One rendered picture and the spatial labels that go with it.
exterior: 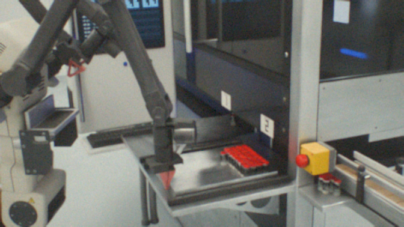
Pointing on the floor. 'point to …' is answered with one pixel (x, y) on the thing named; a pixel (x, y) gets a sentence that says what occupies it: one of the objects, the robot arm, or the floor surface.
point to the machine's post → (303, 102)
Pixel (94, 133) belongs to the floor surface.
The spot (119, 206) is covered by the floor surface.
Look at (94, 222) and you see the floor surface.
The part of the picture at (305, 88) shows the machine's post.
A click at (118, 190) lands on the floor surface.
